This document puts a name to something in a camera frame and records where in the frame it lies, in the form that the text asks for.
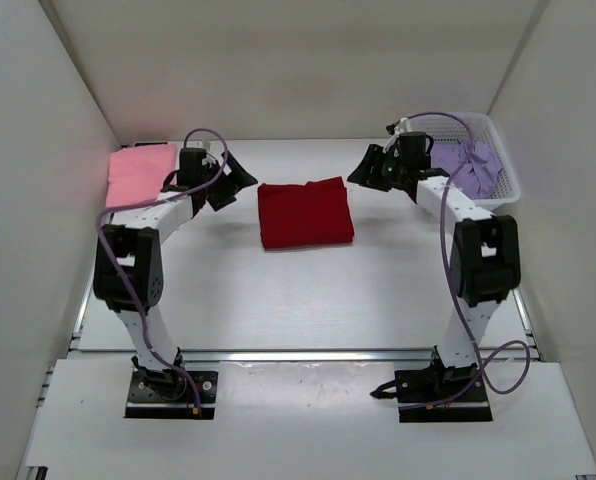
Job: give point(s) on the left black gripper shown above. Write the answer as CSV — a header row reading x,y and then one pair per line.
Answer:
x,y
234,182

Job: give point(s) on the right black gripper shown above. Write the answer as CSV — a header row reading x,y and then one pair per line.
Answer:
x,y
369,173

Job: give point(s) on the red t shirt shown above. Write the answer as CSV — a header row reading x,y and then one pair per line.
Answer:
x,y
300,216

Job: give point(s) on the pink t shirt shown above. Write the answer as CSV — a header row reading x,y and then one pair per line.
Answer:
x,y
136,174

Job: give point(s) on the lavender t shirt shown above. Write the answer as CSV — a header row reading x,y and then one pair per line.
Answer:
x,y
475,169

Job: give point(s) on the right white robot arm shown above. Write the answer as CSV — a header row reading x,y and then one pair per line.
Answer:
x,y
483,264

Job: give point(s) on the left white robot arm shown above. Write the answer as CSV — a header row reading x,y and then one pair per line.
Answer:
x,y
128,271

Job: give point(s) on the white plastic basket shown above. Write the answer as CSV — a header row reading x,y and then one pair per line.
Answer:
x,y
468,145

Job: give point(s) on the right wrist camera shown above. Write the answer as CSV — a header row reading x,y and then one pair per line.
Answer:
x,y
399,127

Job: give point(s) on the aluminium rail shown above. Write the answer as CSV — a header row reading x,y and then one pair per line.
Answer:
x,y
327,355

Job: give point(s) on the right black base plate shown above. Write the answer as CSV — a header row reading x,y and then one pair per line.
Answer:
x,y
438,394

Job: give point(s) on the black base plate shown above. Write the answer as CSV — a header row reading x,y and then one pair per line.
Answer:
x,y
438,394
166,398

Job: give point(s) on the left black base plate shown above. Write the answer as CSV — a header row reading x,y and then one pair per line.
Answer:
x,y
166,398

